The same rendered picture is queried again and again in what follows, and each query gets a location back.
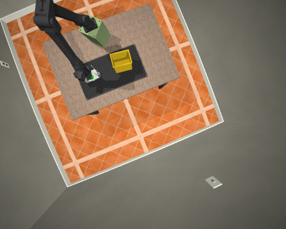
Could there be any yellow open-top bin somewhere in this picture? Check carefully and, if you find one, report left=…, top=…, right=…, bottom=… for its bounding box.
left=110, top=50, right=132, bottom=73

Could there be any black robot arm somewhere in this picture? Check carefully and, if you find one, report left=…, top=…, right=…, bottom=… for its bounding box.
left=33, top=0, right=98, bottom=81

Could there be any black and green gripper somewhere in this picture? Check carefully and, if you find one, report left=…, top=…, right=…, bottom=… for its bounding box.
left=85, top=66, right=94, bottom=80

